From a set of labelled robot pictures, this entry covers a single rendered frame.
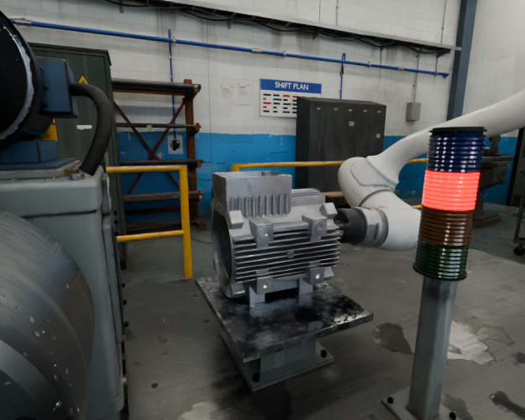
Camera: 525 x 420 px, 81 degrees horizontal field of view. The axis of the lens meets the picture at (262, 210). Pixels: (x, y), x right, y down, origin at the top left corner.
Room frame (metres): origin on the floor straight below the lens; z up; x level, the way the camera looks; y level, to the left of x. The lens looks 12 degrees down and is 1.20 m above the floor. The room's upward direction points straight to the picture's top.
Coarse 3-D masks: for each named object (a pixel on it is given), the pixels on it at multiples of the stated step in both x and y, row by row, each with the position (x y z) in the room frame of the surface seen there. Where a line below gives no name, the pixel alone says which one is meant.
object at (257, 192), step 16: (224, 176) 0.57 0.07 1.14; (240, 176) 0.60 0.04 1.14; (256, 176) 0.61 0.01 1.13; (272, 176) 0.52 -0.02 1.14; (288, 176) 0.53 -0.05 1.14; (224, 192) 0.50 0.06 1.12; (240, 192) 0.50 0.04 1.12; (256, 192) 0.51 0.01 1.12; (272, 192) 0.52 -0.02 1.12; (288, 192) 0.53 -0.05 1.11; (224, 208) 0.51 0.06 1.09; (240, 208) 0.50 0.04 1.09; (256, 208) 0.51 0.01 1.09; (272, 208) 0.52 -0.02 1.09; (288, 208) 0.53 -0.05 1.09
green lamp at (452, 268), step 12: (420, 240) 0.39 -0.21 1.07; (420, 252) 0.38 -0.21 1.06; (432, 252) 0.37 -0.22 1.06; (444, 252) 0.36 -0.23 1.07; (456, 252) 0.36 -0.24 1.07; (420, 264) 0.38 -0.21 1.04; (432, 264) 0.37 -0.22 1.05; (444, 264) 0.36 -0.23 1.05; (456, 264) 0.36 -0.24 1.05; (444, 276) 0.36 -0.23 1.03; (456, 276) 0.36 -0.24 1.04
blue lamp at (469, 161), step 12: (432, 144) 0.38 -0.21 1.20; (444, 144) 0.37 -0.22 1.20; (456, 144) 0.36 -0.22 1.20; (468, 144) 0.36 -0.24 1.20; (480, 144) 0.36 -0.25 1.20; (432, 156) 0.38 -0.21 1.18; (444, 156) 0.37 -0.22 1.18; (456, 156) 0.36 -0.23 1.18; (468, 156) 0.36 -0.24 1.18; (480, 156) 0.36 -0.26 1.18; (432, 168) 0.38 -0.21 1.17; (444, 168) 0.37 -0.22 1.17; (456, 168) 0.36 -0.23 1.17; (468, 168) 0.36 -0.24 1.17
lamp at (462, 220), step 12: (420, 216) 0.40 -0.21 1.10; (432, 216) 0.37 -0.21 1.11; (444, 216) 0.36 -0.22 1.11; (456, 216) 0.36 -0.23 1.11; (468, 216) 0.36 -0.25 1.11; (420, 228) 0.39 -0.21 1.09; (432, 228) 0.37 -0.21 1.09; (444, 228) 0.36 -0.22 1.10; (456, 228) 0.36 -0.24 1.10; (468, 228) 0.36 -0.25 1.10; (432, 240) 0.37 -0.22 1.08; (444, 240) 0.36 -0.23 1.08; (456, 240) 0.36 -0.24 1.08; (468, 240) 0.36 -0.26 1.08
